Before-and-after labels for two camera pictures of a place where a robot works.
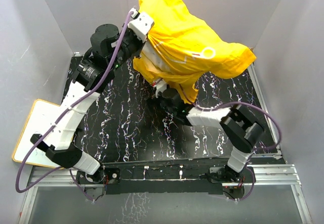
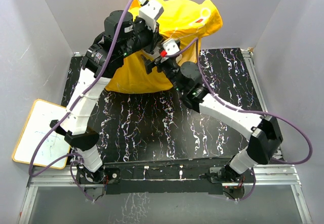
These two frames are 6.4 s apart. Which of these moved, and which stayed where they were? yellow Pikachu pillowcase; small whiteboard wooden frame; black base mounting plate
Moved: yellow Pikachu pillowcase
Stayed: black base mounting plate; small whiteboard wooden frame
